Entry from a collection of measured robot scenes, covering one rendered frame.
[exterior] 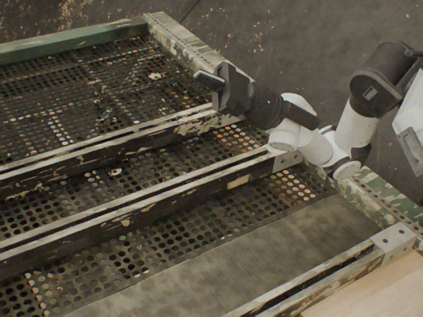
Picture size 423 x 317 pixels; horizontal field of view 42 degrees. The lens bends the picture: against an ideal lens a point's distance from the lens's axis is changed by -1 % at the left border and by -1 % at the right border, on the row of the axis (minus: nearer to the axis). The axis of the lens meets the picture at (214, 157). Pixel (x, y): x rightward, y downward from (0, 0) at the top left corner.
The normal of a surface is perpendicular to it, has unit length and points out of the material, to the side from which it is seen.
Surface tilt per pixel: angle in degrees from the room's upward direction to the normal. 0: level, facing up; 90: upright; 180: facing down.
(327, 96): 0
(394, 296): 51
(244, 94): 77
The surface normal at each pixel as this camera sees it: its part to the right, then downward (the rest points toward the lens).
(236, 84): 0.63, -0.44
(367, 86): -0.62, 0.62
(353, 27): -0.60, -0.26
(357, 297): 0.07, -0.79
